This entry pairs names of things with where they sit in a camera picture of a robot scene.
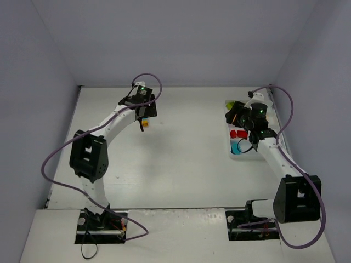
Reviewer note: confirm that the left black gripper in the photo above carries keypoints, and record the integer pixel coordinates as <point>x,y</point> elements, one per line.
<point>149,108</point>

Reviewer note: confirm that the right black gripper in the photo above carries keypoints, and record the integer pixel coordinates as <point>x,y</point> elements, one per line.
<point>232,115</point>

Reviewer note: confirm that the green lego brick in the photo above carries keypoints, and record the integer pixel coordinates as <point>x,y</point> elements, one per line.
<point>230,104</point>

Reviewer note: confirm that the blue yellow lego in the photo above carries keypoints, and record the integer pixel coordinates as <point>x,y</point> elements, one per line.
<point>145,122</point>

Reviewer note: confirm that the light blue lego brick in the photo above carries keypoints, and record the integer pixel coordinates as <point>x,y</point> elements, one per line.
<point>235,148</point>

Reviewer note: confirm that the red rounded lego brick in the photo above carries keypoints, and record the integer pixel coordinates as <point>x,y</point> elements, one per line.
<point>233,134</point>

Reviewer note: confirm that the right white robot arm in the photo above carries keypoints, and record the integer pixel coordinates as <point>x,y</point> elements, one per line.
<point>297,197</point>

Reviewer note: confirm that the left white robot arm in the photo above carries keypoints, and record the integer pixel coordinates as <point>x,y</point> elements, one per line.
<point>89,155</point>

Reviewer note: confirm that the white divided sorting tray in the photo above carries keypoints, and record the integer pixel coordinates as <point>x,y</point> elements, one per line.
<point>249,146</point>

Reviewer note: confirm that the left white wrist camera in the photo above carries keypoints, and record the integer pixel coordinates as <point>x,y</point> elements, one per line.
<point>139,83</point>

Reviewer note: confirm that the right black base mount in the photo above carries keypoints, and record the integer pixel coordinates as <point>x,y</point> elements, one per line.
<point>243,225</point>

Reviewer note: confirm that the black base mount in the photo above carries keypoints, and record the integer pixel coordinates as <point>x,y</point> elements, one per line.
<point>100,229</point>
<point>243,225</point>

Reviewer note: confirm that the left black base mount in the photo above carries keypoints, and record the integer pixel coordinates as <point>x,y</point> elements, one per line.
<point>100,229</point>

